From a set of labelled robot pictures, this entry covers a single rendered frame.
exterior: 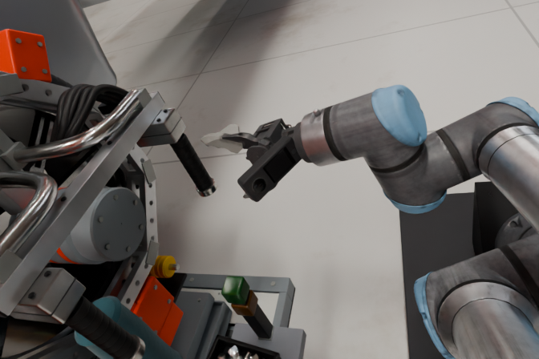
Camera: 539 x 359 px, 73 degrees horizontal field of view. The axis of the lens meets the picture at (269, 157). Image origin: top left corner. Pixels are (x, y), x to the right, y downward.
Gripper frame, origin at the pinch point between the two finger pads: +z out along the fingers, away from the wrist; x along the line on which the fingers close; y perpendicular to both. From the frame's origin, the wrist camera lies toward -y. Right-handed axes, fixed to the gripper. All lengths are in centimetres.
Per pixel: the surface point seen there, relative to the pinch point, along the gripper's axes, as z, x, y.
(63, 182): 36.0, 11.8, -6.7
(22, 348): 38, -7, -34
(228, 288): 2.9, -17.4, -13.5
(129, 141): 4.3, 15.1, -8.4
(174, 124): 3.1, 12.0, 0.6
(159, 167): 143, -37, 92
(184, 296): 56, -46, 4
